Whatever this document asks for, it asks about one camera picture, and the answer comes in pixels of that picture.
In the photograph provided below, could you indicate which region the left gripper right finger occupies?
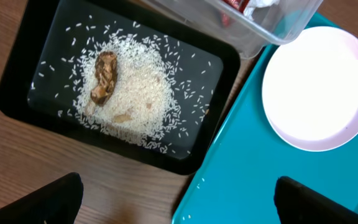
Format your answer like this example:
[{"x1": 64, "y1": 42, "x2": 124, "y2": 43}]
[{"x1": 273, "y1": 176, "x2": 358, "y2": 224}]

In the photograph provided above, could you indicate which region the white tissue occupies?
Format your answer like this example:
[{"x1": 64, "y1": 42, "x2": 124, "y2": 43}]
[{"x1": 243, "y1": 0, "x2": 280, "y2": 18}]

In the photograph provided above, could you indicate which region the gold foil wrapper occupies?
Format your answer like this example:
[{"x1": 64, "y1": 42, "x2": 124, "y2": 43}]
[{"x1": 90, "y1": 51, "x2": 117, "y2": 106}]

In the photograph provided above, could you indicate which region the large white plate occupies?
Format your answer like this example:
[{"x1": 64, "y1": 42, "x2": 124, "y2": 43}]
[{"x1": 262, "y1": 26, "x2": 358, "y2": 152}]

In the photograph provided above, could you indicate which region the red snack wrapper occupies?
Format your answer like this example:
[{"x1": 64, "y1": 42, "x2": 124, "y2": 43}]
[{"x1": 221, "y1": 0, "x2": 250, "y2": 27}]

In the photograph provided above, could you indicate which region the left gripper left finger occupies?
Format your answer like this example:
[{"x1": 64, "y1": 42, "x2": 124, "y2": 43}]
[{"x1": 0, "y1": 172, "x2": 84, "y2": 223}]

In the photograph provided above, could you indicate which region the cooked white rice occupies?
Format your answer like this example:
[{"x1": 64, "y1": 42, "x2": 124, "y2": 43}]
[{"x1": 29, "y1": 20, "x2": 214, "y2": 155}]

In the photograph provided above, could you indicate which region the clear plastic waste bin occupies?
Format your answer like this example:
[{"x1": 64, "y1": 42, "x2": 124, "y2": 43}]
[{"x1": 142, "y1": 0, "x2": 323, "y2": 59}]

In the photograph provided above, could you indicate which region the black plastic tray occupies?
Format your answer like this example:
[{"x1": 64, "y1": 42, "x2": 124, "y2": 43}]
[{"x1": 0, "y1": 0, "x2": 241, "y2": 175}]

